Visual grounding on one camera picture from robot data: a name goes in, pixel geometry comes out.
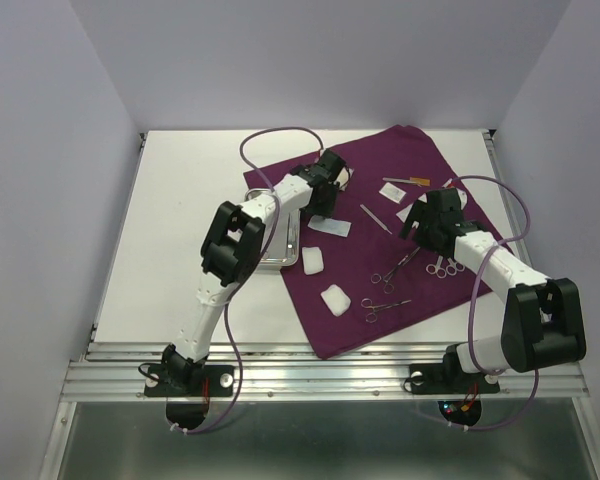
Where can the white green sterile pouch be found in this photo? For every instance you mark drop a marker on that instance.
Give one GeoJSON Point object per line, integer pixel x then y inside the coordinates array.
{"type": "Point", "coordinates": [403, 214]}

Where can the white blue suture packet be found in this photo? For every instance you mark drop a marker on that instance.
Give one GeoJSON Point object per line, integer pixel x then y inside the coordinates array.
{"type": "Point", "coordinates": [330, 226]}

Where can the steel scissors right pair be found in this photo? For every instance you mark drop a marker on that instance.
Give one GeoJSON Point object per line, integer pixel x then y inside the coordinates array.
{"type": "Point", "coordinates": [453, 268]}

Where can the small clear bagged packet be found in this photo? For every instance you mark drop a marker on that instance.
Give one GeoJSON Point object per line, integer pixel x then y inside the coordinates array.
{"type": "Point", "coordinates": [392, 192]}

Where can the steel scalpel handle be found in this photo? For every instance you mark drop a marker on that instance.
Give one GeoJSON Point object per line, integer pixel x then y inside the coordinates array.
{"type": "Point", "coordinates": [375, 219]}

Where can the steel hemostat bottom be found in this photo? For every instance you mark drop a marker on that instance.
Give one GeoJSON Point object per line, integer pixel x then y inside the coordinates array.
{"type": "Point", "coordinates": [373, 309]}

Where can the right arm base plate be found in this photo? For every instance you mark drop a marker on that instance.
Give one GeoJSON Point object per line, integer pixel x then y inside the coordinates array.
{"type": "Point", "coordinates": [435, 379]}

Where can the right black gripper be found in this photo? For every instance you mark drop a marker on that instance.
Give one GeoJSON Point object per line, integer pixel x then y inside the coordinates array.
{"type": "Point", "coordinates": [419, 235]}

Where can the bagged beige bandage roll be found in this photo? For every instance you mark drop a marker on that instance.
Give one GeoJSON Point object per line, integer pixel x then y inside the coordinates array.
{"type": "Point", "coordinates": [344, 178]}

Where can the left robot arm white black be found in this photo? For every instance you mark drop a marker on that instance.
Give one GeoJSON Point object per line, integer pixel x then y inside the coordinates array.
{"type": "Point", "coordinates": [237, 238]}

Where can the steel scissors pair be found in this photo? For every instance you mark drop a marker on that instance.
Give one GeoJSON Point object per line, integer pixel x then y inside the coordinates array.
{"type": "Point", "coordinates": [453, 268]}
{"type": "Point", "coordinates": [437, 268]}

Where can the white gauze pad bottom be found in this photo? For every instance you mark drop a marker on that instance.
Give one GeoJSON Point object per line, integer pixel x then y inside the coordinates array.
{"type": "Point", "coordinates": [336, 300]}

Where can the scalpel blade orange packet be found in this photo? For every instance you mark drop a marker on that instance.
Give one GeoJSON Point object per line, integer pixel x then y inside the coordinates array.
{"type": "Point", "coordinates": [421, 182]}

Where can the steel hemostat long centre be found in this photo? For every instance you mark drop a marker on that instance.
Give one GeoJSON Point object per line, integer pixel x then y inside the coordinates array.
{"type": "Point", "coordinates": [387, 278]}

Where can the purple surgical cloth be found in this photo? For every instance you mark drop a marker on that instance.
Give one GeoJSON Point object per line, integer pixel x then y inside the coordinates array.
{"type": "Point", "coordinates": [286, 307]}

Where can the white gauze pad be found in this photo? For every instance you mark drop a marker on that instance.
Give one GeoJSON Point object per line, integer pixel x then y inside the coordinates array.
{"type": "Point", "coordinates": [336, 300]}
{"type": "Point", "coordinates": [313, 262]}

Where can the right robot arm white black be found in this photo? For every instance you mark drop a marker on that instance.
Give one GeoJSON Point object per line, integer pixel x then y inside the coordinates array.
{"type": "Point", "coordinates": [542, 324]}

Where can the white gauze pad middle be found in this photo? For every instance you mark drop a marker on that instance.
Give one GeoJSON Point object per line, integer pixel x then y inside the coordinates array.
{"type": "Point", "coordinates": [313, 262]}

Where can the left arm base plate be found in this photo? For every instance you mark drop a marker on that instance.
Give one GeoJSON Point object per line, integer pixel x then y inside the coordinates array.
{"type": "Point", "coordinates": [210, 381]}

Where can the steel scissors left pair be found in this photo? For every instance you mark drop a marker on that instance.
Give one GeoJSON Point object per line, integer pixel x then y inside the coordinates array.
{"type": "Point", "coordinates": [437, 268]}

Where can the aluminium front rail frame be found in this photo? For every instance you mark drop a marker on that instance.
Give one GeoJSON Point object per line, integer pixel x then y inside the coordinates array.
{"type": "Point", "coordinates": [288, 372]}

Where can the stainless steel tray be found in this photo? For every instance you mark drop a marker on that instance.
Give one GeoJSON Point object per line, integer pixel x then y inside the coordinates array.
{"type": "Point", "coordinates": [280, 240]}

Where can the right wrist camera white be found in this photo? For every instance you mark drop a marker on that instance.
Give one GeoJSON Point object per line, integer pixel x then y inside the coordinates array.
{"type": "Point", "coordinates": [462, 195]}

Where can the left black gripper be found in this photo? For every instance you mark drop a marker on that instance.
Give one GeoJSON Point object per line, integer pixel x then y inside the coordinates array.
{"type": "Point", "coordinates": [327, 209]}

